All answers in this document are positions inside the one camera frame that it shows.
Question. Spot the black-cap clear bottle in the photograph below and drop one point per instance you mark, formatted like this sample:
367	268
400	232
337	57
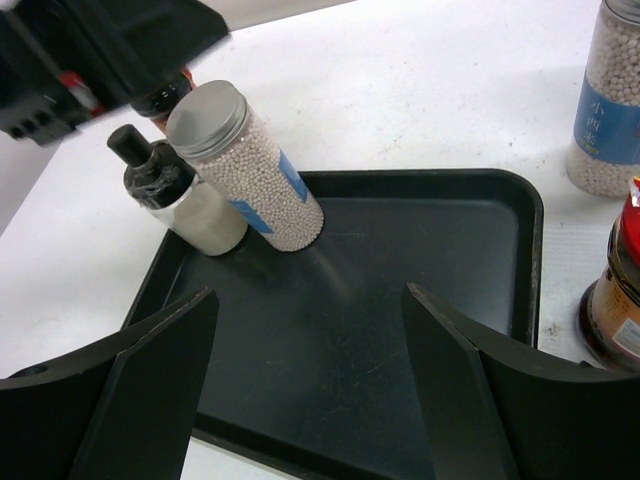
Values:
173	193

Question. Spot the black rectangular tray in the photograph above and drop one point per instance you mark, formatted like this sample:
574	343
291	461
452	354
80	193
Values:
309	372

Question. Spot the silver-lid bead jar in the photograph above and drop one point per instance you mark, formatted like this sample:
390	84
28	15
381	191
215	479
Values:
604	153
215	130

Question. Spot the left red-lid chili sauce jar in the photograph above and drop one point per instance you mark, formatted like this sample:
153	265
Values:
158	106

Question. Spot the right red-lid chili sauce jar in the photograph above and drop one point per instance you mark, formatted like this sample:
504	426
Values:
608	315

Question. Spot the red-lid chili sauce jar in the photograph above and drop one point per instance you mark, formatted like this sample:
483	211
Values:
158	106
608	315

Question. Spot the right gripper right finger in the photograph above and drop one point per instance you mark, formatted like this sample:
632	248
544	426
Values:
496	408

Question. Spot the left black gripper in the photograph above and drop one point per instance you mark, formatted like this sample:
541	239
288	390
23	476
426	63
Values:
66	63

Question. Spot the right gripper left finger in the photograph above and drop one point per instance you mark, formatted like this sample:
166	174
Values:
122	407

